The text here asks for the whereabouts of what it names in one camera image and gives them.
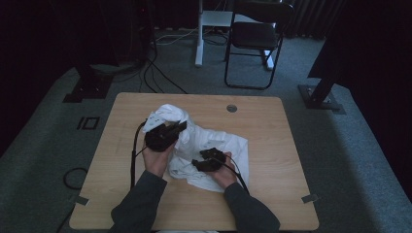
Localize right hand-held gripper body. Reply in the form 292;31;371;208
200;148;226;172

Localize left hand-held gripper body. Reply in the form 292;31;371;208
142;113;179;153

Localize white gathered skirt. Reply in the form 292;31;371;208
147;103;251;194

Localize person's right hand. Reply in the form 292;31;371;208
207;151;239;190

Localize person's left hand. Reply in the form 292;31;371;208
142;142;178;178

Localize black stand with flat base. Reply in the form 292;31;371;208
62;62;115;104

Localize black folding chair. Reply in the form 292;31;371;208
223;0;295;91

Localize black slanted stand with base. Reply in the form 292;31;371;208
297;38;347;115

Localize dark curtain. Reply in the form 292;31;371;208
285;0;345;40

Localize right hand-held gripper cable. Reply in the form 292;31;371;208
210;156;251;196

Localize hand-held gripper cable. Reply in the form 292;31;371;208
210;156;251;196
129;119;149;190

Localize left hand-held gripper cable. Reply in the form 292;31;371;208
129;119;149;190

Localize black floor cables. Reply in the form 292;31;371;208
139;48;189;95

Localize white metal desk frame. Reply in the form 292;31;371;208
194;0;276;71

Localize white floor cable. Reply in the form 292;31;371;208
154;28;198;47

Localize black cable loop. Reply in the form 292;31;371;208
62;167;89;191

